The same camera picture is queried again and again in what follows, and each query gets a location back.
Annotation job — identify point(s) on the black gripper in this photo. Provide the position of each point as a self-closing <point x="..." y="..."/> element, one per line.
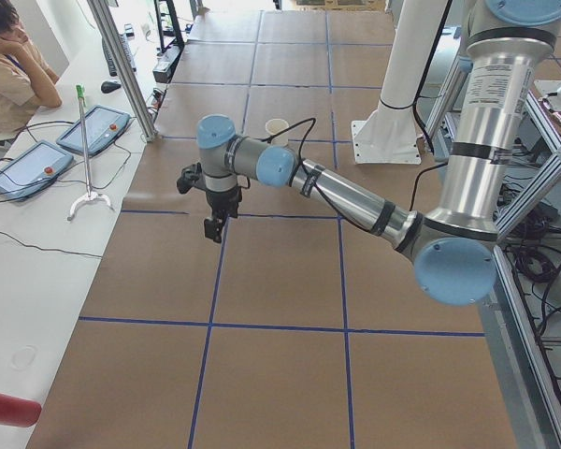
<point x="222" y="201"/>

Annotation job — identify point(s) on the white smiley mug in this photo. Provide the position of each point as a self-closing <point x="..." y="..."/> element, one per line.
<point x="277" y="132"/>

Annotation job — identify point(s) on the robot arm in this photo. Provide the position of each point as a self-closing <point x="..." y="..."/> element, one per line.
<point x="451" y="246"/>

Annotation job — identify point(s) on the far teach pendant tablet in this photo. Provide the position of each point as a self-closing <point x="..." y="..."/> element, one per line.
<point x="103" y="126"/>

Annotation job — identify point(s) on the teach pendant tablet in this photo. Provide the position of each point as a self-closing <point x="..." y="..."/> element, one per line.
<point x="33" y="171"/>
<point x="103" y="126"/>

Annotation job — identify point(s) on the black computer mouse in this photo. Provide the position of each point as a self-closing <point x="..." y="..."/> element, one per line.
<point x="109" y="86"/>

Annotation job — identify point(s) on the near teach pendant tablet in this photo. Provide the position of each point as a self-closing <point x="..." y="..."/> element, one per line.
<point x="33" y="171"/>

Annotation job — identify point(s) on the person in beige shirt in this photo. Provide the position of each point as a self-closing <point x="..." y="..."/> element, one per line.
<point x="26" y="80"/>

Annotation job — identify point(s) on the red bottle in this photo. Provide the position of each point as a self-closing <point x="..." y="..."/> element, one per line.
<point x="18" y="412"/>

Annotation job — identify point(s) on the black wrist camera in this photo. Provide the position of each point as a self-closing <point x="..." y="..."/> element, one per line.
<point x="191" y="177"/>

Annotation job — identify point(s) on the white pedestal column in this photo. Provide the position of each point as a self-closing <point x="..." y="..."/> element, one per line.
<point x="388" y="135"/>

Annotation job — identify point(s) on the aluminium frame post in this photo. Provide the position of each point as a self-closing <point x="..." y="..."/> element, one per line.
<point x="109" y="32"/>

